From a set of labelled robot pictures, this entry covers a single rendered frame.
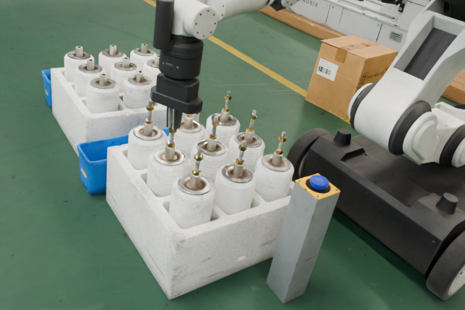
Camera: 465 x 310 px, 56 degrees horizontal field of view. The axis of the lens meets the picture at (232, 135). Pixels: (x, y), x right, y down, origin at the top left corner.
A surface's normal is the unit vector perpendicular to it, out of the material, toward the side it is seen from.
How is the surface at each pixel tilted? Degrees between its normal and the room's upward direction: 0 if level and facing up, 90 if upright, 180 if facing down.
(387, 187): 0
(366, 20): 90
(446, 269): 74
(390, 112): 55
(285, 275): 90
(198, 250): 90
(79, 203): 0
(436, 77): 90
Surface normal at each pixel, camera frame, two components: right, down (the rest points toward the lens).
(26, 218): 0.16, -0.86
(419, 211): -0.44, -0.48
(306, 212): -0.81, 0.16
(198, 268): 0.56, 0.48
